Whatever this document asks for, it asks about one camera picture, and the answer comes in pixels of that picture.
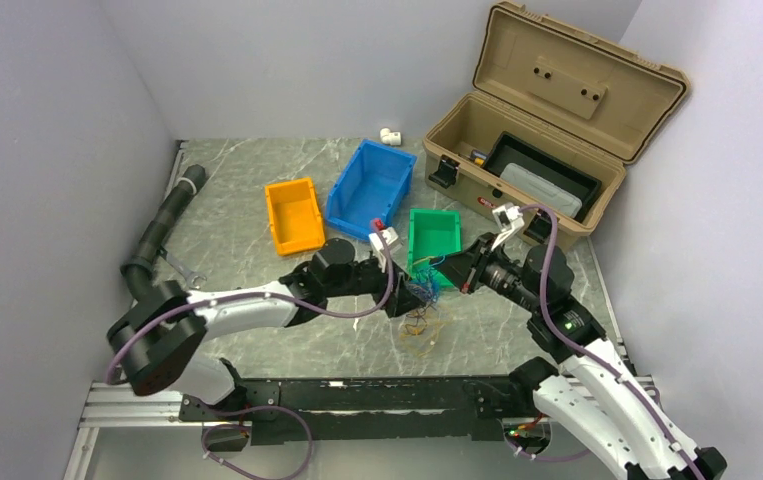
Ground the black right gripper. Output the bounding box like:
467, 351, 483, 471
430, 231, 543, 314

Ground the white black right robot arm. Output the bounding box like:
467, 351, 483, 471
429, 233, 728, 479

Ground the white pipe elbow fitting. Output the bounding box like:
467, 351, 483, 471
379, 128, 402, 147

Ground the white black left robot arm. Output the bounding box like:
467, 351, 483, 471
106, 238, 426, 420

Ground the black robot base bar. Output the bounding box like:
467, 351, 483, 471
179, 375, 553, 450

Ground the green plastic bin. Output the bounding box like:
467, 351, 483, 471
407, 208, 462, 289

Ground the grey plastic case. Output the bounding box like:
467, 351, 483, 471
499, 164, 582, 218

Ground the blue plastic bin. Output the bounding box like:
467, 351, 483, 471
323, 139, 417, 241

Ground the black tool box tray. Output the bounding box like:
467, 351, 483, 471
483, 132, 602, 222

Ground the orange plastic bin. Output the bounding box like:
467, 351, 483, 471
264, 177, 326, 256

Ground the tan tool box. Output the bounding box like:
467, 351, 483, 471
423, 1, 690, 249

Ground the silver wrench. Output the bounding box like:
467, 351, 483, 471
158, 246, 207, 290

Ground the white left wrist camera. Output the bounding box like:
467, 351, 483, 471
368, 218, 402, 262

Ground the black corrugated hose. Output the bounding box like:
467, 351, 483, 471
119, 164, 208, 303

